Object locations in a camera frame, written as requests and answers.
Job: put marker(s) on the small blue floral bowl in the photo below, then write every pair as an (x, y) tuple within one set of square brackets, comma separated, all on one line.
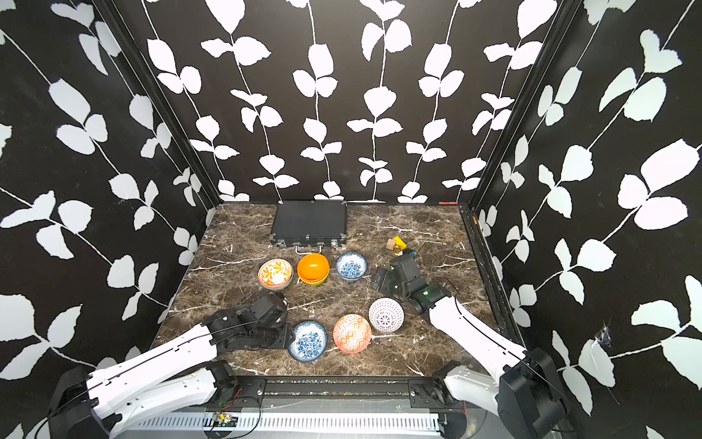
[(351, 266)]

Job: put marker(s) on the orange plastic bowl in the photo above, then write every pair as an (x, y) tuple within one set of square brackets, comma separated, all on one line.
[(313, 266)]

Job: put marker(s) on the small circuit board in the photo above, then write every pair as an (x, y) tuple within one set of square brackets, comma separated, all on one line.
[(224, 420)]

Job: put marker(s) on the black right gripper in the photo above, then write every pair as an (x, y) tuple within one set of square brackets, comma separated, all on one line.
[(389, 277)]

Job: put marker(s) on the white vented strip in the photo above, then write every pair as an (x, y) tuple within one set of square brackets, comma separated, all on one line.
[(336, 423)]

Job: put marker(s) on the black carrying case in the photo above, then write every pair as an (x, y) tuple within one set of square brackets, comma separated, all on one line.
[(309, 223)]

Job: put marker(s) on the yellow wooden block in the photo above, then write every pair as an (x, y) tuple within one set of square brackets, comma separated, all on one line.
[(400, 242)]

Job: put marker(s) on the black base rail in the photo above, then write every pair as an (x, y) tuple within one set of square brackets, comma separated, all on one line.
[(446, 394)]

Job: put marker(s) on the black white lattice bowl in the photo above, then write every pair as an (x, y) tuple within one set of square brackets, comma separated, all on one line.
[(386, 315)]

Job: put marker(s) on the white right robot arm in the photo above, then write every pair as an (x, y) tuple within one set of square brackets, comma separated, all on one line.
[(521, 387)]

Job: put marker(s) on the red geometric pattern bowl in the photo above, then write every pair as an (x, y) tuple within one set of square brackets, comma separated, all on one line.
[(352, 334)]

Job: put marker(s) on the orange leaf pattern bowl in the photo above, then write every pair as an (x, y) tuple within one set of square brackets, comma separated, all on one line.
[(275, 274)]

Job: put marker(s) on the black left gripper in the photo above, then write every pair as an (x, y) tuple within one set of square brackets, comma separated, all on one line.
[(283, 339)]

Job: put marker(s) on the large blue floral bowl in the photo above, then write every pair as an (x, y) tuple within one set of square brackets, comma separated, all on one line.
[(310, 342)]

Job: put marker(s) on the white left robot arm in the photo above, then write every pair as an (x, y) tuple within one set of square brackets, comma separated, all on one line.
[(187, 371)]

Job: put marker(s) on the lime yellow plastic bowl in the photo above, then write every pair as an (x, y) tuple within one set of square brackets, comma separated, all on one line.
[(314, 282)]

